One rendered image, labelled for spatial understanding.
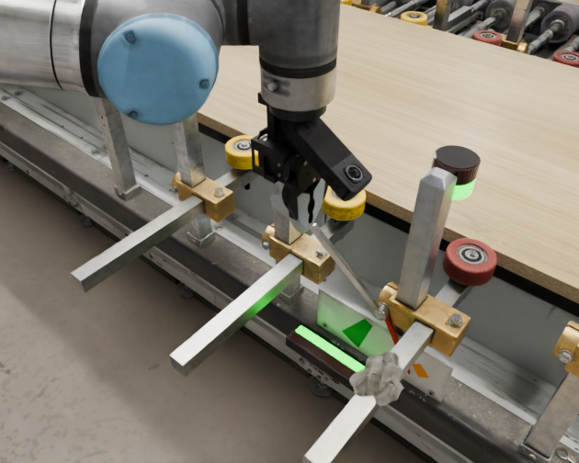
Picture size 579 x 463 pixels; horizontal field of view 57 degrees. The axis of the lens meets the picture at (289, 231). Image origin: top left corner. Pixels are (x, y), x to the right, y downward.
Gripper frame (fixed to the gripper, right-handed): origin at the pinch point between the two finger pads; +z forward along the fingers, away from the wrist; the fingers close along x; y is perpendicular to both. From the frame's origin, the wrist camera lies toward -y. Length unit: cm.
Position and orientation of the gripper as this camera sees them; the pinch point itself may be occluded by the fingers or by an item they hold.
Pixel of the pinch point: (307, 227)
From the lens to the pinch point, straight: 76.9
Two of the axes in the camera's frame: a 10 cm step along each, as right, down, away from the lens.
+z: 0.0, 7.4, 6.7
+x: -6.4, 5.1, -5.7
